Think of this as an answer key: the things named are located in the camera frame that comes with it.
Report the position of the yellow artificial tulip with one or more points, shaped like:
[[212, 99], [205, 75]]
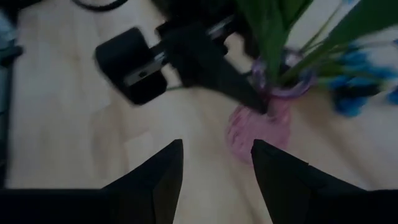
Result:
[[273, 37]]

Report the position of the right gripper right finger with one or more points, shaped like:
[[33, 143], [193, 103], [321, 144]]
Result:
[[311, 199]]

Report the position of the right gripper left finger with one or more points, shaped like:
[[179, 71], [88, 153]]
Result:
[[124, 205]]

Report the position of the pink ribbed glass vase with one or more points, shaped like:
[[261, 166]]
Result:
[[258, 130]]

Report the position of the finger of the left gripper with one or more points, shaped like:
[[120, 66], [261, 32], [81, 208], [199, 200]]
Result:
[[205, 65]]

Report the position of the blue artificial flower sprig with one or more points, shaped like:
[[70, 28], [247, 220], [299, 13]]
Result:
[[354, 102]]

